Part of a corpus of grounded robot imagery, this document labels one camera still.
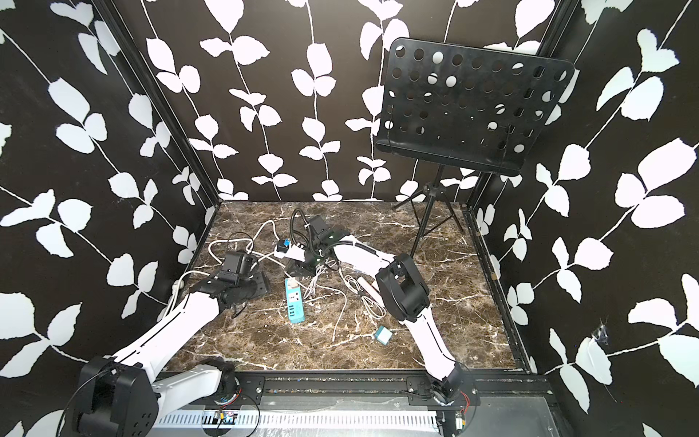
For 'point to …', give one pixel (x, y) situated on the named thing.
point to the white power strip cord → (218, 262)
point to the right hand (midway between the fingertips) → (287, 267)
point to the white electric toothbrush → (370, 289)
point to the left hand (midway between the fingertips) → (265, 279)
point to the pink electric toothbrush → (374, 284)
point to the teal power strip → (295, 301)
